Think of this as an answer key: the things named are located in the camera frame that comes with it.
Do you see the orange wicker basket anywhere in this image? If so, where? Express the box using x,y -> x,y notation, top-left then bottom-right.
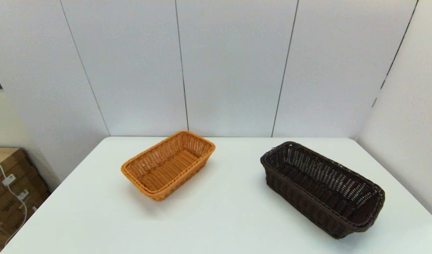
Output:
121,130 -> 216,202

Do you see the dark brown wicker basket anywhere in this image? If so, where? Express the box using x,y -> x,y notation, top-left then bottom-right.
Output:
260,141 -> 386,240

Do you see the light brown cardboard box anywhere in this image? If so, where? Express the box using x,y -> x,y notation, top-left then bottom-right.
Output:
0,147 -> 38,187

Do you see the printed brown cardboard box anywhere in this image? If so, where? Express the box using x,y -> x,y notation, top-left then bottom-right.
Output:
0,166 -> 50,247

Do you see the thin white cable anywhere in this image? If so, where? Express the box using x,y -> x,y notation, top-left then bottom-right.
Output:
0,159 -> 28,244

